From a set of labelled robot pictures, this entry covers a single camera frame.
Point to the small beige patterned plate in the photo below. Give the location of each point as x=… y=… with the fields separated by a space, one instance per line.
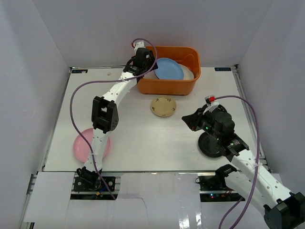
x=163 y=106

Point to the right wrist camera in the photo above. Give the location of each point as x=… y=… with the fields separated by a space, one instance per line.
x=211 y=103

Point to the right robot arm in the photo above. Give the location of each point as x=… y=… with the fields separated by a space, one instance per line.
x=279 y=206

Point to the pink plastic plate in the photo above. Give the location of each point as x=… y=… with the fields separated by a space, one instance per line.
x=81 y=149

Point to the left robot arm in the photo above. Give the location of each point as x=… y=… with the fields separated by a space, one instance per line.
x=105 y=116

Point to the orange plastic bin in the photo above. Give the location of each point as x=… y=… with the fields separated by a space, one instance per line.
x=188 y=57

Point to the glossy black plate front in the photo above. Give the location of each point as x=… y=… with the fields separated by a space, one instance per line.
x=210 y=146

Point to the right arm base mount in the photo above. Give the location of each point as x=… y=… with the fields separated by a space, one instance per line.
x=212 y=191

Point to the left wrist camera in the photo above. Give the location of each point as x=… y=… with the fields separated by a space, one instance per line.
x=138 y=44

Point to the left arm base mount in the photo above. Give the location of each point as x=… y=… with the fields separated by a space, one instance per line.
x=82 y=190

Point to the cream plastic plate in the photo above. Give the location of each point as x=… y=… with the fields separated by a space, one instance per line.
x=187 y=73

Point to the blue plastic plate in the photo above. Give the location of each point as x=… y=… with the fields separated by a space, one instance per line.
x=168 y=69

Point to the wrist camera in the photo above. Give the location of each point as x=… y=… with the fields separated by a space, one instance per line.
x=211 y=103
x=138 y=44

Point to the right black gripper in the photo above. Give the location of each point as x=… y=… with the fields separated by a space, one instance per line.
x=193 y=120

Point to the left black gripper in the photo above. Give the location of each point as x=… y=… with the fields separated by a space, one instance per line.
x=147 y=58

